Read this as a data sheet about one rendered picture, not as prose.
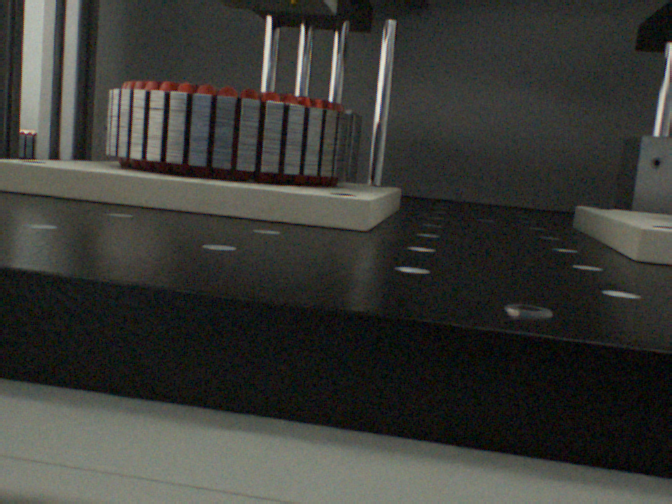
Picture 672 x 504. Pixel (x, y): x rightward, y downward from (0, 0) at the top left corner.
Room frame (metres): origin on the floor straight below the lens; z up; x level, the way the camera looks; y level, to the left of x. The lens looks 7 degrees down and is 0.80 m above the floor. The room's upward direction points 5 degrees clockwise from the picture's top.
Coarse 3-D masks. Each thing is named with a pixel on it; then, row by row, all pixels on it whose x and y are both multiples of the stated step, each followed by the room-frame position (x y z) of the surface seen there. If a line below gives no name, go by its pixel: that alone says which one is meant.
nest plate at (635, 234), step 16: (576, 208) 0.41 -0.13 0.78; (592, 208) 0.39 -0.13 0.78; (576, 224) 0.40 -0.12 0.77; (592, 224) 0.36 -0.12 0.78; (608, 224) 0.32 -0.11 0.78; (624, 224) 0.29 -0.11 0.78; (640, 224) 0.28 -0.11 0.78; (656, 224) 0.29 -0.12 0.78; (608, 240) 0.32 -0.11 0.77; (624, 240) 0.29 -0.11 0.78; (640, 240) 0.27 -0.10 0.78; (656, 240) 0.27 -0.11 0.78; (640, 256) 0.27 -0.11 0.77; (656, 256) 0.27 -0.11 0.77
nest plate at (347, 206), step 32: (0, 160) 0.30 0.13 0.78; (32, 160) 0.33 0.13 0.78; (64, 160) 0.36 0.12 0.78; (32, 192) 0.30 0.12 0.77; (64, 192) 0.30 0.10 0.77; (96, 192) 0.30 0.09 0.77; (128, 192) 0.29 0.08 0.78; (160, 192) 0.29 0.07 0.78; (192, 192) 0.29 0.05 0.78; (224, 192) 0.29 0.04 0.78; (256, 192) 0.29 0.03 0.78; (288, 192) 0.28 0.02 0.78; (320, 192) 0.30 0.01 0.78; (352, 192) 0.32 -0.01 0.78; (384, 192) 0.36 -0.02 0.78; (320, 224) 0.28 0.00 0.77; (352, 224) 0.28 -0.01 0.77
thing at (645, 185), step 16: (624, 144) 0.50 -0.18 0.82; (640, 144) 0.45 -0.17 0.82; (656, 144) 0.45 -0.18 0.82; (624, 160) 0.49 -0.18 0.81; (640, 160) 0.45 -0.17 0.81; (656, 160) 0.45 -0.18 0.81; (624, 176) 0.48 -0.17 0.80; (640, 176) 0.45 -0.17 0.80; (656, 176) 0.45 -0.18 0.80; (624, 192) 0.48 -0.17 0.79; (640, 192) 0.45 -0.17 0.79; (656, 192) 0.45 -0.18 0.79; (624, 208) 0.47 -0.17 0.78; (640, 208) 0.45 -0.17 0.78; (656, 208) 0.45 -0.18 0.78
